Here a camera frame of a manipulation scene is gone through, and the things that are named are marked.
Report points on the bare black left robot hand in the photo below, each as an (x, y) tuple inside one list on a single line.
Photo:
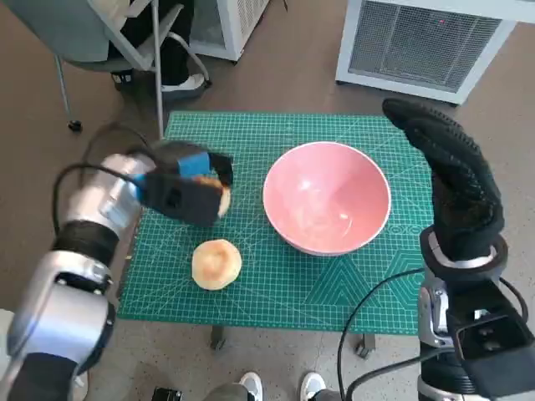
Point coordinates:
[(221, 165)]

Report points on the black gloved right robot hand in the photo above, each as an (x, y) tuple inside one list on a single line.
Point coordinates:
[(464, 196)]

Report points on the toy bread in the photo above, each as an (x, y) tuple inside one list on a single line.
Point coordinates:
[(225, 202)]

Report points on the round toy bread bun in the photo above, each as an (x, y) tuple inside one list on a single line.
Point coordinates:
[(216, 264)]

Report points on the pink bowl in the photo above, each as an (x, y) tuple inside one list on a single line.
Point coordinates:
[(326, 196)]

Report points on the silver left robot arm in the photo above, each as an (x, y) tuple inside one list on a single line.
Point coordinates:
[(96, 196)]

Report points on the seated person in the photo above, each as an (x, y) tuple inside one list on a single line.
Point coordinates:
[(175, 54)]

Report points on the green cutting mat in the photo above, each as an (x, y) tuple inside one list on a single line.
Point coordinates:
[(284, 284)]

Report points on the small white mesh cabinet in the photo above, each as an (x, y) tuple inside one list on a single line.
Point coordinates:
[(242, 25)]

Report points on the large white mesh cabinet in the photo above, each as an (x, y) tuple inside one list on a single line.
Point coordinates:
[(418, 42)]

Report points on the black table leg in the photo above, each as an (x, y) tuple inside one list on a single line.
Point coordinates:
[(364, 346), (218, 338)]

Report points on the grey chair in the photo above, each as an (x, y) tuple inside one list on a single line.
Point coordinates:
[(62, 29)]

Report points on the white shoe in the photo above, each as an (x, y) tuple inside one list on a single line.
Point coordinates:
[(252, 384), (312, 384)]

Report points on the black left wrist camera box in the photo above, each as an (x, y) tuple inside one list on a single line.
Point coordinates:
[(184, 200)]

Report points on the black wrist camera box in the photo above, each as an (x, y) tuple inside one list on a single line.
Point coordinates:
[(184, 200), (493, 338)]

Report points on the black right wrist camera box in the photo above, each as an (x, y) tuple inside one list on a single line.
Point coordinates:
[(493, 338)]

